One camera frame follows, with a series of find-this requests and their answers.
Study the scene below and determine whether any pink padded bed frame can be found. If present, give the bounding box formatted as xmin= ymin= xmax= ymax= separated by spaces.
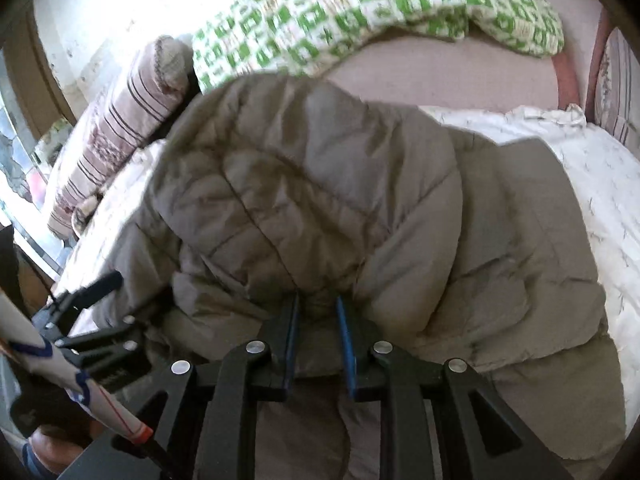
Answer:
xmin=535 ymin=0 xmax=613 ymax=121

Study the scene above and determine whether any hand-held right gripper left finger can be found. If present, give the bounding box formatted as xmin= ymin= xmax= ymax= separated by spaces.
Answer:
xmin=60 ymin=294 xmax=301 ymax=480

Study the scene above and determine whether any taupe puffer jacket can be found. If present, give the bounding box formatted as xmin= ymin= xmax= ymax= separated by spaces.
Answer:
xmin=92 ymin=72 xmax=628 ymax=480

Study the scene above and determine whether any white sleeved cable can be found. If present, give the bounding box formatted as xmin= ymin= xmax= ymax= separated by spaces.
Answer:
xmin=0 ymin=290 xmax=151 ymax=446

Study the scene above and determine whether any pink mattress cover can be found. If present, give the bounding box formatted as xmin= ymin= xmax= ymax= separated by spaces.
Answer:
xmin=320 ymin=0 xmax=606 ymax=111

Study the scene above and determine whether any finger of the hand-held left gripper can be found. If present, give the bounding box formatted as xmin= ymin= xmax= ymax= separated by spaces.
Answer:
xmin=49 ymin=270 xmax=125 ymax=317
xmin=54 ymin=314 xmax=151 ymax=362

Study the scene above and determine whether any striped floral pillow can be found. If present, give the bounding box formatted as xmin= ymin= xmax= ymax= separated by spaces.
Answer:
xmin=47 ymin=35 xmax=193 ymax=238
xmin=597 ymin=27 xmax=640 ymax=146

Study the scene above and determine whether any white leaf-print bedsheet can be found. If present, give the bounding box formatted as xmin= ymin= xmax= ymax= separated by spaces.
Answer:
xmin=50 ymin=105 xmax=640 ymax=441

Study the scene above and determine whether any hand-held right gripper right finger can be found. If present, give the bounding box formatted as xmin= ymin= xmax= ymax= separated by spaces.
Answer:
xmin=335 ymin=294 xmax=576 ymax=480

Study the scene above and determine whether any green checkered blanket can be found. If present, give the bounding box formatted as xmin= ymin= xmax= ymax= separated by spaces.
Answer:
xmin=192 ymin=0 xmax=566 ymax=93

